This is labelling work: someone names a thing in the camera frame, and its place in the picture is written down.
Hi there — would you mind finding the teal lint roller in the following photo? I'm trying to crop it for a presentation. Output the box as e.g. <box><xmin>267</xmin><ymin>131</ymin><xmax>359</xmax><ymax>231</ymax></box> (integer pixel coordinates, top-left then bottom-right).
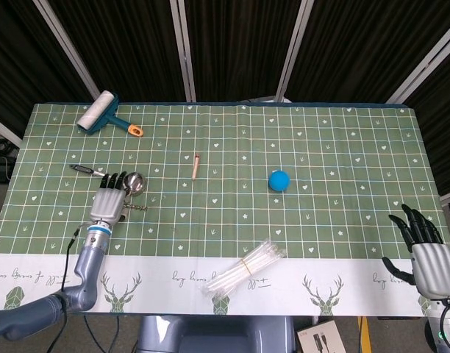
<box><xmin>76</xmin><ymin>89</ymin><xmax>146</xmax><ymax>138</ymax></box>

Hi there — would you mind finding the blue cable under table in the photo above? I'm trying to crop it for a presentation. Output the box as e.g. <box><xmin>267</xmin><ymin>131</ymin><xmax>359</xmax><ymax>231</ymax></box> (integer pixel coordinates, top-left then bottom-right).
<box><xmin>82</xmin><ymin>315</ymin><xmax>103</xmax><ymax>353</ymax></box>

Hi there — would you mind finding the bundle of clear straws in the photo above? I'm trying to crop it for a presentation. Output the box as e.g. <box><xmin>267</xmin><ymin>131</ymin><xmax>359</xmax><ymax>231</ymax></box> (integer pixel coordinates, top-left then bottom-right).
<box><xmin>199</xmin><ymin>239</ymin><xmax>288</xmax><ymax>299</ymax></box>

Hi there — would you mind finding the steel ladle with black handle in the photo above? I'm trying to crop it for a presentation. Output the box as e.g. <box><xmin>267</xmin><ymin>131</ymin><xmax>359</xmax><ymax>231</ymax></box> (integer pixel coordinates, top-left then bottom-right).
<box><xmin>69</xmin><ymin>163</ymin><xmax>149</xmax><ymax>196</ymax></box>

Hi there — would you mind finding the blue ball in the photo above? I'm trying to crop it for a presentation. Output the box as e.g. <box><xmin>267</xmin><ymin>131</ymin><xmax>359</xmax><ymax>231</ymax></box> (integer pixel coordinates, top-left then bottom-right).
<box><xmin>267</xmin><ymin>168</ymin><xmax>292</xmax><ymax>194</ymax></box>

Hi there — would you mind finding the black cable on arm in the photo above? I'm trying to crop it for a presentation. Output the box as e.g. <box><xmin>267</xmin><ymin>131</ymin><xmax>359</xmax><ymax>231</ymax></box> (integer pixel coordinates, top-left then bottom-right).
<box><xmin>60</xmin><ymin>222</ymin><xmax>92</xmax><ymax>327</ymax></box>
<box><xmin>437</xmin><ymin>298</ymin><xmax>450</xmax><ymax>352</ymax></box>

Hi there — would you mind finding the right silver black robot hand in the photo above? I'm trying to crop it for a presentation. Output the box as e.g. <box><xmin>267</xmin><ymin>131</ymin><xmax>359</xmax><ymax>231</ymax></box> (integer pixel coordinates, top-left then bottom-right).
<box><xmin>381</xmin><ymin>204</ymin><xmax>450</xmax><ymax>300</ymax></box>

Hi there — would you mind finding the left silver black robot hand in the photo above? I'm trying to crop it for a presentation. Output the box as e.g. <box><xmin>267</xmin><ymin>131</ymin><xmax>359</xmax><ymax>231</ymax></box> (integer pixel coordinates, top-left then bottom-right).
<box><xmin>89</xmin><ymin>171</ymin><xmax>132</xmax><ymax>224</ymax></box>

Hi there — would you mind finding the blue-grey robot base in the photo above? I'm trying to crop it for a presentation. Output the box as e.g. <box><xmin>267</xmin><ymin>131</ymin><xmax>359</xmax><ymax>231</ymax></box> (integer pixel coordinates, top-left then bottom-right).
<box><xmin>135</xmin><ymin>315</ymin><xmax>296</xmax><ymax>353</ymax></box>

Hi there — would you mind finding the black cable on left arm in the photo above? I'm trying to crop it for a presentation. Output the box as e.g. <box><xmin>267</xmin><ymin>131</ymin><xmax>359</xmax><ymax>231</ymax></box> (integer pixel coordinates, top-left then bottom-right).
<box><xmin>60</xmin><ymin>222</ymin><xmax>92</xmax><ymax>327</ymax></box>

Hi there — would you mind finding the small wooden stick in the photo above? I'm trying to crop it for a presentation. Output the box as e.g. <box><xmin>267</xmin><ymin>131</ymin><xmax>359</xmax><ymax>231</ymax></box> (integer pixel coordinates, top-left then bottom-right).
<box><xmin>190</xmin><ymin>151</ymin><xmax>202</xmax><ymax>182</ymax></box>

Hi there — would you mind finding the white partition frame post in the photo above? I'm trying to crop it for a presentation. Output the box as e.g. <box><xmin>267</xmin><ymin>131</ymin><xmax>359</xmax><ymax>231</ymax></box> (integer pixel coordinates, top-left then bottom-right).
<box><xmin>385</xmin><ymin>20</ymin><xmax>450</xmax><ymax>105</ymax></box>
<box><xmin>274</xmin><ymin>0</ymin><xmax>315</xmax><ymax>103</ymax></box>
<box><xmin>32</xmin><ymin>0</ymin><xmax>101</xmax><ymax>103</ymax></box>
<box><xmin>168</xmin><ymin>0</ymin><xmax>197</xmax><ymax>103</ymax></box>
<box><xmin>0</xmin><ymin>113</ymin><xmax>24</xmax><ymax>148</ymax></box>

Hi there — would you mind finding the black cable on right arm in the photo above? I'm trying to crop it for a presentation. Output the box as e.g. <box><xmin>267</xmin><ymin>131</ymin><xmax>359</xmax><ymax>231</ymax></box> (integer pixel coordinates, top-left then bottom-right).
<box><xmin>437</xmin><ymin>298</ymin><xmax>450</xmax><ymax>352</ymax></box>

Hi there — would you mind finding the white cardboard cable box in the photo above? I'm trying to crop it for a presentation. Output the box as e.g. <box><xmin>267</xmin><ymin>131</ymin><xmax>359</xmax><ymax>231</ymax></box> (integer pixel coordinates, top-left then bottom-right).
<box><xmin>296</xmin><ymin>319</ymin><xmax>343</xmax><ymax>353</ymax></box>

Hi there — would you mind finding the green checked tablecloth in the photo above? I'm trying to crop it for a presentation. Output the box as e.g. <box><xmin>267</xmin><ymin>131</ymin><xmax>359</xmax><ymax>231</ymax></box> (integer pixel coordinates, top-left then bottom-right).
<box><xmin>0</xmin><ymin>102</ymin><xmax>450</xmax><ymax>318</ymax></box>

